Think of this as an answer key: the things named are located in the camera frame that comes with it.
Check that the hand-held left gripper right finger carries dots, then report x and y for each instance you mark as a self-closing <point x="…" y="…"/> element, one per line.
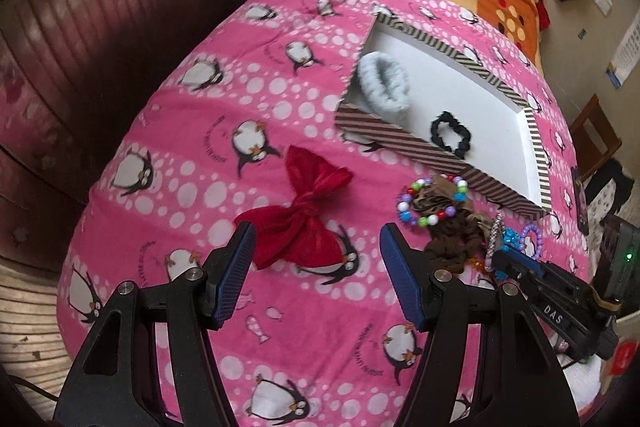
<point x="400" y="279"/>

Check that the red white packet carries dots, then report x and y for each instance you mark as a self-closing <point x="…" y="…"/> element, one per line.
<point x="627" y="359"/>

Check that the black scrunchie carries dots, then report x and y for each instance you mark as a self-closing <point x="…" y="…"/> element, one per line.
<point x="436" y="132"/>

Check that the pink penguin print blanket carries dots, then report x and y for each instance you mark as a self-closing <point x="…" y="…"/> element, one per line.
<point x="310" y="307"/>

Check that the dark cloth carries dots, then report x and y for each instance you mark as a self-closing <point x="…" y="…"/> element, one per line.
<point x="620" y="177"/>

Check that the dark brown scrunchie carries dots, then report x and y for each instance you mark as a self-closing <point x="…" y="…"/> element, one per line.
<point x="450" y="242"/>

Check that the wooden chair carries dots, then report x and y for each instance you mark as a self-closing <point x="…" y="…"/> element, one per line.
<point x="595" y="122"/>

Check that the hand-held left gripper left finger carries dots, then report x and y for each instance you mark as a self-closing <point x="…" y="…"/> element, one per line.
<point x="232" y="279"/>

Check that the brown wooden panel cabinet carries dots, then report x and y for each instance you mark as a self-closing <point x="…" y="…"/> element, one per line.
<point x="75" y="82"/>

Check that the light blue fluffy scrunchie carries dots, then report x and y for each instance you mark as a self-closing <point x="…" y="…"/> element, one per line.
<point x="365" y="77"/>

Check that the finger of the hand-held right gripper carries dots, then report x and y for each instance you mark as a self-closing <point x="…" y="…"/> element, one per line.
<point x="510" y="276"/>
<point x="520" y="261"/>

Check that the red velvet bow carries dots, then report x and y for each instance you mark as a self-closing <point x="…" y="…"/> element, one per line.
<point x="300" y="232"/>

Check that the wall calendar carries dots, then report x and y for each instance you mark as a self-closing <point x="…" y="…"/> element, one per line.
<point x="625" y="57"/>

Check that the striped cardboard box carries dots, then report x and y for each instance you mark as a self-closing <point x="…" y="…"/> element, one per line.
<point x="475" y="107"/>

